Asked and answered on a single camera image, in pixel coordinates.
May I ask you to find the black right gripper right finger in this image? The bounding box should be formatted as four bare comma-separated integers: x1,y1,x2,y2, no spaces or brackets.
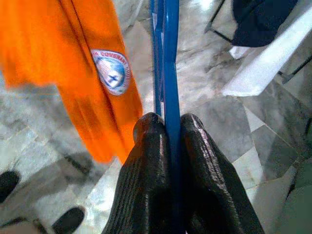
179,113,266,234

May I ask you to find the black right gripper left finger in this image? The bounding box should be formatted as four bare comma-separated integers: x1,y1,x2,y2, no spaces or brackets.
101,112,173,234

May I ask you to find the blue plastic hanger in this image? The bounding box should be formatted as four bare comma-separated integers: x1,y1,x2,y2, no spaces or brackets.
162,0,184,234
148,0,165,117

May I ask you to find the orange shirt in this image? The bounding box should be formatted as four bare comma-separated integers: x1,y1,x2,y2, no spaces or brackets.
0,0,145,165

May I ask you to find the green sofa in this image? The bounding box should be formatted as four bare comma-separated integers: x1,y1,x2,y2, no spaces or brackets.
274,168,312,234

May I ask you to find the white shirt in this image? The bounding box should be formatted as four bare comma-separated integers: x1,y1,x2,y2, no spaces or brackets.
221,4,312,98

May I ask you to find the black clothes drying rack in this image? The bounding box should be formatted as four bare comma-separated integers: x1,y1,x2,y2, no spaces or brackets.
204,0,312,85

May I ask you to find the navy garment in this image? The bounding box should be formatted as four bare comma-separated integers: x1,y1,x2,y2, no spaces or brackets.
230,0,300,48

